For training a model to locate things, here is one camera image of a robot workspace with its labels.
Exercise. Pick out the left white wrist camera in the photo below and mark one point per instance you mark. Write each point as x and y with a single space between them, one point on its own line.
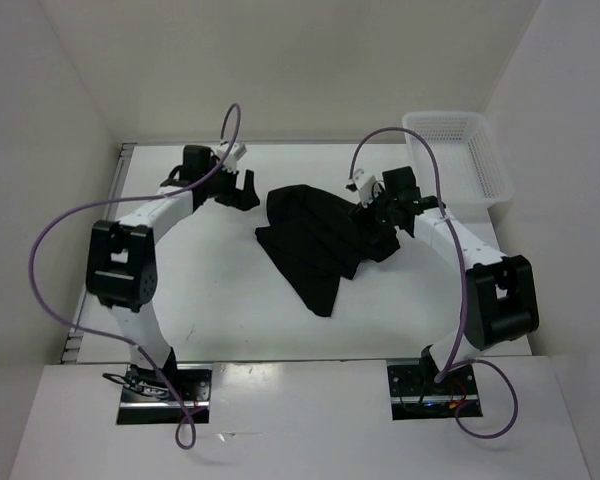
231 152

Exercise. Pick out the white plastic basket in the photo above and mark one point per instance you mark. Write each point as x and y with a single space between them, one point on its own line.
471 169

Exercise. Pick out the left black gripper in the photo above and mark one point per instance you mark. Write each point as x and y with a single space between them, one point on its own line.
245 199

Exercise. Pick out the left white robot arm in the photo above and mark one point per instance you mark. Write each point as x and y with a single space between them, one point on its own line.
122 268

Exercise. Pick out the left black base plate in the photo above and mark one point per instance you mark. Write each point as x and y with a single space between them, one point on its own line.
155 405

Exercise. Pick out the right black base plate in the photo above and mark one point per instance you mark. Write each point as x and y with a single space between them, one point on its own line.
415 396

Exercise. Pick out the black shorts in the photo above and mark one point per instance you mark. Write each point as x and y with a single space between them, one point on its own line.
313 242

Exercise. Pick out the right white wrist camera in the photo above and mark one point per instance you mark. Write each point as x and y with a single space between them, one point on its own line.
365 185

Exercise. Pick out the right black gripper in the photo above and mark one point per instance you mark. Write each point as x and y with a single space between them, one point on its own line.
381 197

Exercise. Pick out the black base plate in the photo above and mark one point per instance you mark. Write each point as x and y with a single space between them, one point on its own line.
155 405
415 396

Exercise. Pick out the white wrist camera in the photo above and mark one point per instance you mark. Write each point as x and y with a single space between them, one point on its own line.
231 152
365 185

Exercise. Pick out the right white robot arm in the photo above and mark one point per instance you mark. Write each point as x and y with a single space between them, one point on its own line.
498 296

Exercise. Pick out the aluminium table edge rail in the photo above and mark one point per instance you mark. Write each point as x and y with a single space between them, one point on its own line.
97 263

